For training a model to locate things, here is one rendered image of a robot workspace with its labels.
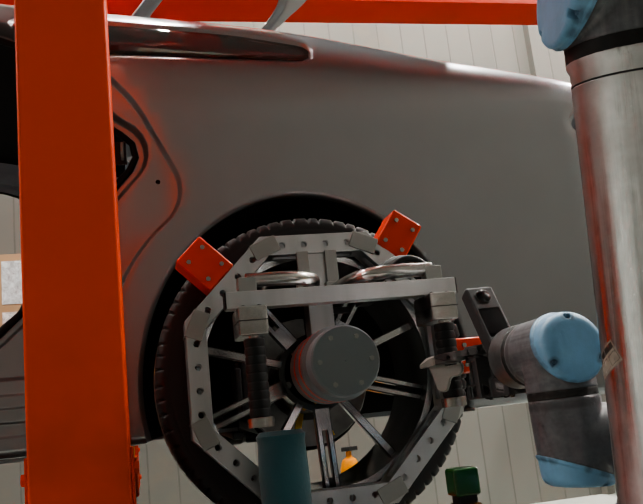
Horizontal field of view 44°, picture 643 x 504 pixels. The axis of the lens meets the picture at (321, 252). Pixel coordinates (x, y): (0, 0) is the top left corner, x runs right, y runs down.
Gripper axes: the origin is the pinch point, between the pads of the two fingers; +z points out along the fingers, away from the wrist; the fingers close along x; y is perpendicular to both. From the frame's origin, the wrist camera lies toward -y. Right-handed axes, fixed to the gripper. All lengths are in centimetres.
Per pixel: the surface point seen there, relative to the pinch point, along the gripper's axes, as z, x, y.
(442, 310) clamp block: 4.3, -0.2, -8.8
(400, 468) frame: 26.4, -5.1, 18.2
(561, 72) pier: 429, 309, -249
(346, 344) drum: 11.8, -16.4, -5.4
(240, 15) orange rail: 272, 18, -216
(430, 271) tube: 7.4, -0.1, -16.5
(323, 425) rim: 36.9, -16.9, 8.3
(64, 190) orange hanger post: 10, -63, -37
